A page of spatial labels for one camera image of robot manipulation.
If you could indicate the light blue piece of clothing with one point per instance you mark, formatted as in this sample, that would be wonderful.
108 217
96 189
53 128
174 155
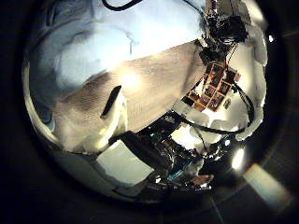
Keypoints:
140 28

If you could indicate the dark grey equipment box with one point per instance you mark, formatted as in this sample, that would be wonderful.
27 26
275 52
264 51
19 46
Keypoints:
230 6

